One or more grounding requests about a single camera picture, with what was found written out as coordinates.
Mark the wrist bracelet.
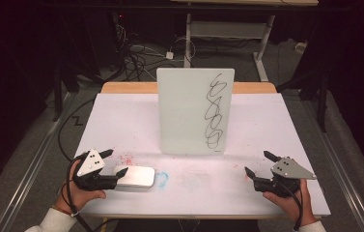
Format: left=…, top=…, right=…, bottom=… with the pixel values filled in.
left=61, top=207, right=81, bottom=218

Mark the white-legged desk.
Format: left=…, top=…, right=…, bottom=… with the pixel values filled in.
left=169, top=0, right=320, bottom=82

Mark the person's left hand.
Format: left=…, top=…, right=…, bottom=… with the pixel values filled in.
left=55, top=160, right=107, bottom=216

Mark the white table cover sheet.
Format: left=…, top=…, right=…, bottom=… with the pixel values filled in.
left=72, top=92, right=332, bottom=218

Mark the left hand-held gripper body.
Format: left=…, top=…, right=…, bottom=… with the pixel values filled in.
left=72, top=149, right=120, bottom=191

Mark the person's right hand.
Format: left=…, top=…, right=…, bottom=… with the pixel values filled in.
left=262, top=178, right=319, bottom=228

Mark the white board eraser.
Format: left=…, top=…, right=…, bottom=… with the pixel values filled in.
left=113, top=164, right=156, bottom=189

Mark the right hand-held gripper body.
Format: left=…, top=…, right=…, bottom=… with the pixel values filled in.
left=252, top=156, right=318, bottom=198

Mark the black metal stand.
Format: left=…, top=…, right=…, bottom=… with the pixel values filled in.
left=277, top=64, right=332, bottom=133
left=51, top=61, right=82, bottom=123

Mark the small whiteboard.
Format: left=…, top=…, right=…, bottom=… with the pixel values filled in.
left=155, top=67, right=236, bottom=157

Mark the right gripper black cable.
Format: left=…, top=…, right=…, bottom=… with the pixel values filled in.
left=274, top=180, right=305, bottom=232

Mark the black floor cable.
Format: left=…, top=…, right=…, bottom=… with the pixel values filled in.
left=57, top=98, right=97, bottom=162

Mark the wooden table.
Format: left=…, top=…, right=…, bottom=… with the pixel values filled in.
left=79, top=81, right=323, bottom=221

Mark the metal floor rail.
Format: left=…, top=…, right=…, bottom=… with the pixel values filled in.
left=0, top=92, right=76, bottom=232
left=300, top=99, right=364, bottom=232

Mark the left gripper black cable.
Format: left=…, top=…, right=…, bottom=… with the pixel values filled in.
left=65, top=154, right=95, bottom=232

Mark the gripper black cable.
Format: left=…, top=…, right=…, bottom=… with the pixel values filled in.
left=65, top=154, right=95, bottom=232
left=274, top=180, right=305, bottom=232

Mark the tangle of floor cables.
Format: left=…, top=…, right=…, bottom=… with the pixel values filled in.
left=113, top=22, right=190, bottom=82

